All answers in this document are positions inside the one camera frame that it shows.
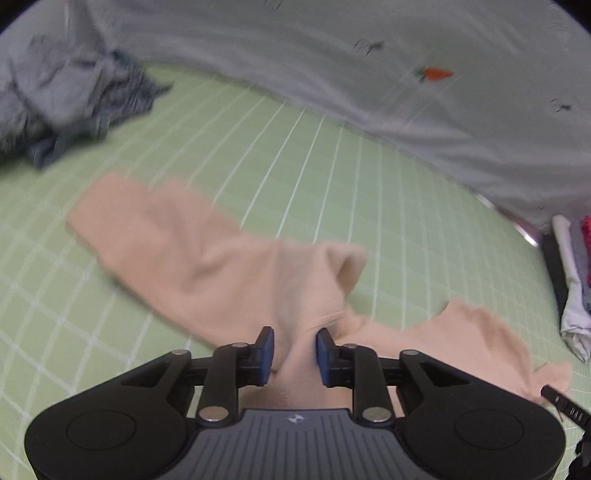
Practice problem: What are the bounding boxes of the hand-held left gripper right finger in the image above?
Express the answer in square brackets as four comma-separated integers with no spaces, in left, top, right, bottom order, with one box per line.
[315,328,472,424]

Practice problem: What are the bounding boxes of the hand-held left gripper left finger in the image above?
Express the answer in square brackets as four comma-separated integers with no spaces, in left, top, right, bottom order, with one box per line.
[120,326,276,424]

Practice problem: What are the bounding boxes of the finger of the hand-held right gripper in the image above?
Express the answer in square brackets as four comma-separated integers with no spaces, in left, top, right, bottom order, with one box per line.
[540,384,591,432]

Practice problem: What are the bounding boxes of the beige pants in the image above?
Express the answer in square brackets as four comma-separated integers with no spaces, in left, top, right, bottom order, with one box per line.
[66,172,573,411]

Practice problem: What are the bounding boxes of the folded white garment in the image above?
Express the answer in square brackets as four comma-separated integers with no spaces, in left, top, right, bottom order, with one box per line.
[551,215,591,363]

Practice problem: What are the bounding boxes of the folded grey garment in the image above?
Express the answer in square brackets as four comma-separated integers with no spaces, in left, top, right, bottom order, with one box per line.
[571,222,591,311]

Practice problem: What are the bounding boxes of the folded red checked garment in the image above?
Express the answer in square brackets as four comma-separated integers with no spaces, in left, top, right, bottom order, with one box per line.
[579,217,591,287]

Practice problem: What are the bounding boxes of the green grid mat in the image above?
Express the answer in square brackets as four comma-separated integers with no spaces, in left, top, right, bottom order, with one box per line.
[0,65,591,480]

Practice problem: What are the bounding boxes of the crumpled dark blue garment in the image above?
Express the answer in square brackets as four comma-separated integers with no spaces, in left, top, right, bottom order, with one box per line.
[25,51,175,169]

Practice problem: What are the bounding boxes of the grey carrot print sheet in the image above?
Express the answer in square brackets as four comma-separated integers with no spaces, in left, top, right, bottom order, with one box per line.
[0,0,591,232]

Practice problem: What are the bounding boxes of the crumpled grey garment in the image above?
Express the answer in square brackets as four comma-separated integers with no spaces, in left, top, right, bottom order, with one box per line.
[0,37,116,144]

